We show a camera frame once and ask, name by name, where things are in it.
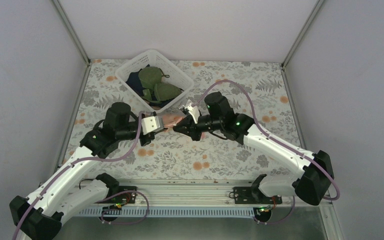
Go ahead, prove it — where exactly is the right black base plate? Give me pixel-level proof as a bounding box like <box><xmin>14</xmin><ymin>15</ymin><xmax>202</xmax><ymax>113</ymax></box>
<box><xmin>228</xmin><ymin>186</ymin><xmax>283</xmax><ymax>205</ymax></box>

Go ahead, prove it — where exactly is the floral patterned table mat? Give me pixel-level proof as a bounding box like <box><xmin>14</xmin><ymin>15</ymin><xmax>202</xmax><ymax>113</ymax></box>
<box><xmin>65</xmin><ymin>59</ymin><xmax>300</xmax><ymax>181</ymax></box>

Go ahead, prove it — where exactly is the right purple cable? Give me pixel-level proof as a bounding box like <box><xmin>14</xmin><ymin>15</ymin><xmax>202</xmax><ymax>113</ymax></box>
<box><xmin>191</xmin><ymin>79</ymin><xmax>341</xmax><ymax>226</ymax></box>

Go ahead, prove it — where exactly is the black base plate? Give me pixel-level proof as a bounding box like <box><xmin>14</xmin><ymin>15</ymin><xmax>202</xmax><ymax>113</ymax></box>
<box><xmin>228</xmin><ymin>186</ymin><xmax>283</xmax><ymax>205</ymax></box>
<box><xmin>105</xmin><ymin>186</ymin><xmax>137</xmax><ymax>205</ymax></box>

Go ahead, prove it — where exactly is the green bra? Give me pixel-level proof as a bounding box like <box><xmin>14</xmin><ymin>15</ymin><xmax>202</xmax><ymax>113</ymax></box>
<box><xmin>138</xmin><ymin>66</ymin><xmax>183</xmax><ymax>104</ymax></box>

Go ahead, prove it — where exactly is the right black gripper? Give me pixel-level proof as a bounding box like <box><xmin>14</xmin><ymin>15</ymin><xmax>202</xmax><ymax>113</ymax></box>
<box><xmin>173</xmin><ymin>114</ymin><xmax>223</xmax><ymax>142</ymax></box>

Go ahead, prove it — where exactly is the peach floral mesh laundry bag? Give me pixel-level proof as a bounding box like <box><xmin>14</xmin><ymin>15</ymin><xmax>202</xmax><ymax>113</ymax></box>
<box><xmin>162</xmin><ymin>113</ymin><xmax>184</xmax><ymax>129</ymax></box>

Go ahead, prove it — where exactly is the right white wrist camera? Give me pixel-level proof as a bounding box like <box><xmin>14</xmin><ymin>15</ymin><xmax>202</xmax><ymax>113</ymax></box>
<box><xmin>179</xmin><ymin>99</ymin><xmax>201</xmax><ymax>124</ymax></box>

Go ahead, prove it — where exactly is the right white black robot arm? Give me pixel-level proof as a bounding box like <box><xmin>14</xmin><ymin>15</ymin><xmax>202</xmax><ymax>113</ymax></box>
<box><xmin>173</xmin><ymin>92</ymin><xmax>334</xmax><ymax>206</ymax></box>

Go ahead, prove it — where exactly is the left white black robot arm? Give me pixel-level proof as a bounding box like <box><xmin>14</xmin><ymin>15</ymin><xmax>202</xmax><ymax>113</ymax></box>
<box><xmin>9</xmin><ymin>102</ymin><xmax>164</xmax><ymax>240</ymax></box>

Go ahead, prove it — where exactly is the white plastic basket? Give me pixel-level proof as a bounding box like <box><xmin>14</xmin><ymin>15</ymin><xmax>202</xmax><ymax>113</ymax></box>
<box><xmin>115</xmin><ymin>49</ymin><xmax>194</xmax><ymax>113</ymax></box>

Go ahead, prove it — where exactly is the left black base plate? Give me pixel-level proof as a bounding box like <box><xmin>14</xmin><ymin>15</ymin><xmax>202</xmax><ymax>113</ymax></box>
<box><xmin>105</xmin><ymin>186</ymin><xmax>137</xmax><ymax>205</ymax></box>

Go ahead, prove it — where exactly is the white slotted cable duct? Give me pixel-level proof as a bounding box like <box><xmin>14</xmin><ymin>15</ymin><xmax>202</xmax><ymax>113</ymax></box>
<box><xmin>72</xmin><ymin>206</ymin><xmax>256</xmax><ymax>219</ymax></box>

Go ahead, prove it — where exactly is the aluminium rail frame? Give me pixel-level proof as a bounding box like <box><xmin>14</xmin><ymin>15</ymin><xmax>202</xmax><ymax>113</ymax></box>
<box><xmin>32</xmin><ymin>180</ymin><xmax>333</xmax><ymax>208</ymax></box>

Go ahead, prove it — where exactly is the dark navy garment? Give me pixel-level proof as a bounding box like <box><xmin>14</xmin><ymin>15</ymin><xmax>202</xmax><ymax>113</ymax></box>
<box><xmin>126</xmin><ymin>71</ymin><xmax>145</xmax><ymax>96</ymax></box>

